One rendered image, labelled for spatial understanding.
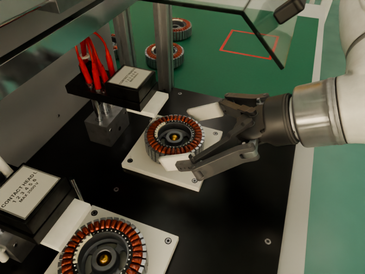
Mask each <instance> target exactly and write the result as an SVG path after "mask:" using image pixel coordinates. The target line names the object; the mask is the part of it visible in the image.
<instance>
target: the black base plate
mask: <svg viewBox="0 0 365 274"><path fill-rule="evenodd" d="M157 91H159V92H164V93H167V94H168V100H167V101H166V103H165V104H164V105H163V107H162V108H161V110H160V111H159V112H158V114H157V115H161V116H167V115H168V116H169V115H173V117H174V115H178V116H179V115H182V116H187V117H190V116H189V114H188V113H187V109H190V108H194V107H199V106H202V105H207V104H211V103H216V102H219V100H221V99H223V98H219V97H215V96H210V95H205V94H200V93H197V92H193V91H188V90H183V89H178V88H171V91H170V92H166V90H165V89H163V91H161V90H159V86H158V90H157ZM93 111H94V108H93V104H92V101H91V100H89V101H88V102H87V103H86V104H85V105H84V106H83V107H82V108H81V109H80V110H79V111H78V112H77V113H76V114H75V115H74V116H73V117H72V118H71V119H70V120H69V121H68V122H67V123H66V124H65V125H64V126H63V127H62V128H61V129H60V130H59V131H58V132H57V133H56V134H55V135H54V136H53V137H52V138H51V139H50V140H49V141H48V142H47V143H46V144H45V145H44V146H43V147H42V148H41V149H40V150H39V151H38V152H37V153H35V154H34V155H33V156H32V157H31V158H30V159H29V160H28V161H27V162H26V164H29V165H32V166H35V167H38V168H41V169H43V170H46V171H49V172H52V173H55V174H58V175H61V176H63V177H66V179H67V181H68V183H69V185H70V186H72V185H71V183H70V181H69V177H70V176H74V177H75V179H76V181H77V183H78V186H79V189H80V191H81V193H82V195H83V198H84V200H85V202H86V203H89V204H90V205H91V206H92V205H94V206H96V207H100V208H102V209H105V210H108V211H110V212H113V213H116V214H118V215H121V216H124V217H127V218H129V219H132V220H135V221H137V222H140V223H143V224H145V225H148V226H151V227H154V228H157V229H159V230H162V231H164V232H167V233H170V234H173V235H176V236H178V237H179V241H178V243H177V246H176V248H175V250H174V253H173V255H172V258H171V261H170V262H169V265H168V268H167V270H166V272H165V274H278V266H279V259H280V252H281V244H282V237H283V232H284V225H285V218H286V210H287V203H288V196H289V191H290V183H291V177H292V169H293V162H294V154H295V147H296V145H287V146H274V145H272V144H270V143H264V144H260V145H258V148H257V151H258V153H259V155H260V158H259V159H258V160H256V161H250V162H246V163H243V164H240V165H237V166H235V167H233V168H230V169H228V170H226V171H223V172H221V173H219V174H216V175H214V176H212V177H209V178H207V179H205V180H203V183H202V185H201V187H200V190H199V192H197V191H194V190H191V189H188V188H185V187H182V186H178V185H175V184H172V183H169V182H165V181H163V180H160V179H157V178H153V177H150V176H147V175H144V174H141V173H138V172H135V171H132V170H128V169H125V168H123V167H122V162H123V160H124V159H125V158H126V156H127V155H128V153H129V152H130V151H131V149H132V148H133V146H134V145H135V144H136V142H137V141H138V139H139V138H140V136H141V135H142V133H143V132H144V131H145V129H146V128H147V126H148V125H149V124H150V123H149V121H150V120H151V117H149V116H144V115H140V114H136V113H132V112H129V111H128V118H129V126H128V127H127V128H126V129H125V131H124V132H123V133H122V134H121V136H120V137H119V138H118V139H117V141H116V142H115V143H114V145H113V146H112V147H109V146H106V145H102V144H99V143H96V142H93V141H90V138H89V135H88V132H87V129H86V126H85V122H84V121H85V120H86V119H87V118H88V117H89V116H90V114H91V113H92V112H93ZM223 113H224V112H223ZM197 122H198V124H200V125H201V126H203V127H208V128H211V129H215V130H220V131H222V132H223V133H222V137H221V139H223V138H224V137H226V136H227V133H228V132H229V131H231V130H232V129H233V128H234V126H235V124H236V123H237V119H236V118H234V117H232V116H230V115H228V114H226V116H225V114H224V115H223V116H222V117H217V118H213V119H208V120H202V121H197ZM58 253H59V251H56V250H54V249H52V248H49V247H47V246H45V245H43V244H39V245H35V246H34V248H33V249H32V250H31V252H30V253H29V254H28V255H27V257H26V258H25V260H24V261H23V262H22V263H20V262H18V261H16V260H13V259H11V258H9V261H8V262H7V263H2V262H1V261H0V274H44V273H45V272H46V270H47V269H48V267H49V266H50V264H51V263H52V261H53V260H54V259H55V257H56V256H57V255H58Z"/></svg>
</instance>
